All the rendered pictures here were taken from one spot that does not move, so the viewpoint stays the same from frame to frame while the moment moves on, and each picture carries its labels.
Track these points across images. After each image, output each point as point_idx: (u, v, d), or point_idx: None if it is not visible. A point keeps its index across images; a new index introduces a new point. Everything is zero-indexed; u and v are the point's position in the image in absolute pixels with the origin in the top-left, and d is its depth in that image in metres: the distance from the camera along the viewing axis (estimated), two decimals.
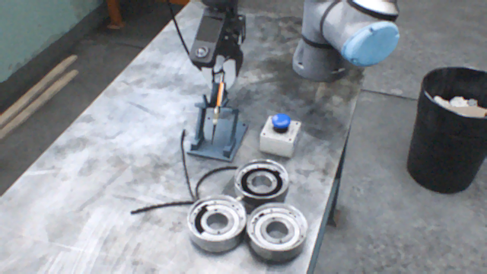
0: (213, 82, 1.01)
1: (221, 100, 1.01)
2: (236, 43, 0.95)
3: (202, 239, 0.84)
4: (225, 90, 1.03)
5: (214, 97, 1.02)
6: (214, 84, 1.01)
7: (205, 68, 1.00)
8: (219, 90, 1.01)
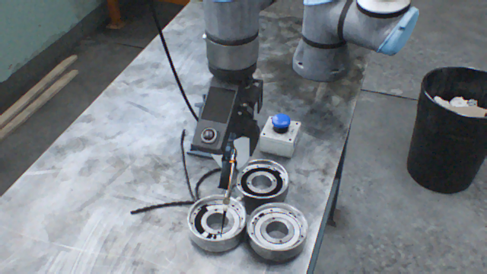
0: (224, 161, 0.82)
1: (230, 183, 0.82)
2: (251, 117, 0.76)
3: (202, 239, 0.84)
4: (236, 169, 0.83)
5: (224, 179, 0.82)
6: (224, 164, 0.82)
7: None
8: None
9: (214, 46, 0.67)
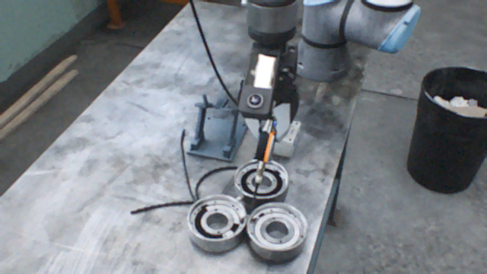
0: (261, 133, 0.82)
1: (269, 155, 0.82)
2: (291, 83, 0.76)
3: (202, 239, 0.84)
4: (274, 142, 0.83)
5: (260, 151, 0.82)
6: (262, 136, 0.82)
7: None
8: (268, 144, 0.82)
9: (257, 9, 0.67)
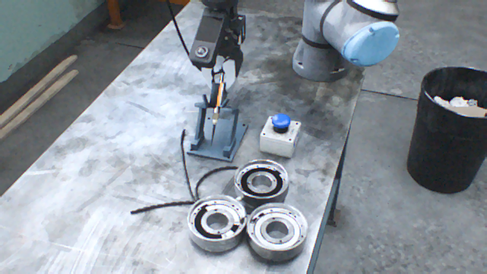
0: (213, 82, 1.01)
1: (221, 100, 1.01)
2: (236, 43, 0.96)
3: (202, 239, 0.84)
4: (225, 90, 1.03)
5: (213, 97, 1.02)
6: (214, 84, 1.01)
7: (205, 68, 1.00)
8: (219, 90, 1.01)
9: None
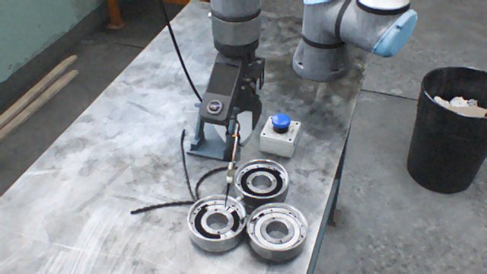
0: (227, 135, 0.87)
1: (234, 156, 0.87)
2: (254, 92, 0.81)
3: (202, 239, 0.84)
4: (239, 143, 0.88)
5: (227, 152, 0.87)
6: (228, 138, 0.87)
7: None
8: None
9: (219, 23, 0.72)
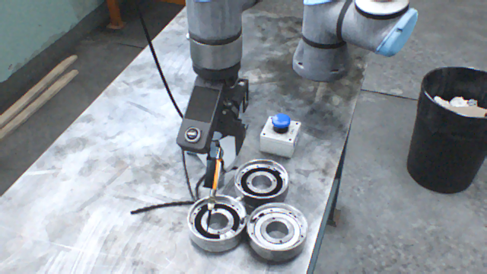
0: (208, 160, 0.82)
1: (218, 183, 0.82)
2: (236, 116, 0.76)
3: (202, 239, 0.84)
4: (223, 169, 0.83)
5: (208, 178, 0.82)
6: (209, 164, 0.82)
7: None
8: (215, 170, 0.82)
9: (197, 45, 0.67)
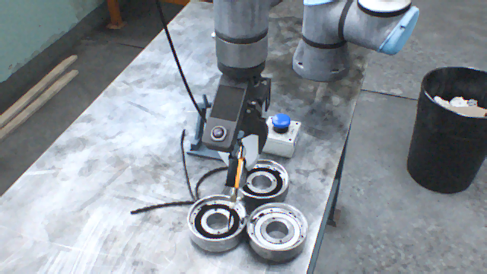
0: (230, 159, 0.82)
1: (240, 181, 0.82)
2: (260, 116, 0.76)
3: (202, 239, 0.84)
4: (245, 167, 0.84)
5: (230, 176, 0.82)
6: (231, 162, 0.82)
7: None
8: (237, 170, 0.82)
9: (224, 44, 0.68)
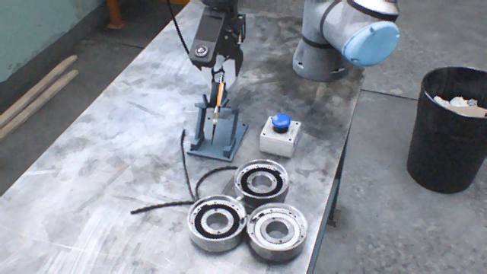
0: (213, 82, 1.01)
1: (221, 100, 1.01)
2: (236, 42, 0.95)
3: (202, 239, 0.84)
4: (225, 90, 1.03)
5: (213, 97, 1.01)
6: (214, 84, 1.01)
7: (205, 68, 1.00)
8: (219, 90, 1.01)
9: None
